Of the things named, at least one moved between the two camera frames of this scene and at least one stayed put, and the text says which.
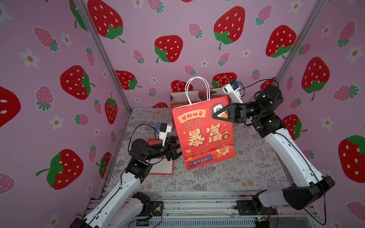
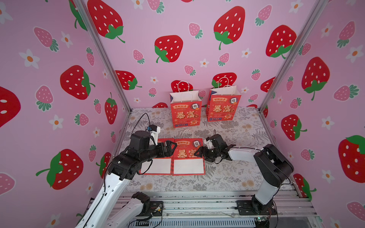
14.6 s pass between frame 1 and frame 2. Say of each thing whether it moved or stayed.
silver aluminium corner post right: stayed
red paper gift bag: stayed
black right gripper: moved
